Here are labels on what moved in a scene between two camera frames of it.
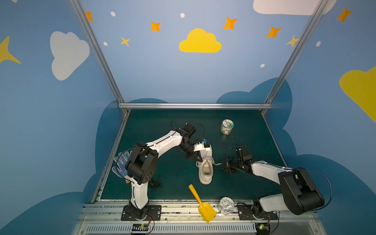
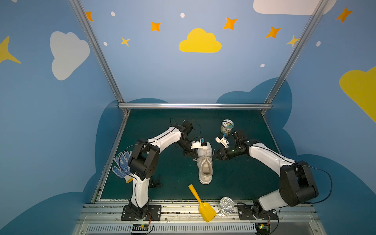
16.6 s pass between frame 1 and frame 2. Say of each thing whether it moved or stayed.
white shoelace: moved
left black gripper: stayed
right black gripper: moved
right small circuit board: stayed
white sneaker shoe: stayed
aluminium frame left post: stayed
